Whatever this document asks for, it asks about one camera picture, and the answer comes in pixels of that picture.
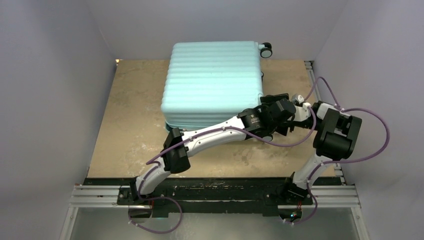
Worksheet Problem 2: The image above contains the light blue suitcase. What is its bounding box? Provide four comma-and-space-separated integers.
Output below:
161, 41, 273, 131

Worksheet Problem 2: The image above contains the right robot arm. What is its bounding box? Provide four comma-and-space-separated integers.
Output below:
276, 101, 363, 205

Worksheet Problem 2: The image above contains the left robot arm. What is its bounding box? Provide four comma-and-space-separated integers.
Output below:
129, 97, 297, 205

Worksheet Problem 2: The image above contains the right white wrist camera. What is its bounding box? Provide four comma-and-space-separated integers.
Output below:
291, 94, 305, 106

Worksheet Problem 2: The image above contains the black metal base rail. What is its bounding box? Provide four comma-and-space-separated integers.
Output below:
67, 177, 362, 221

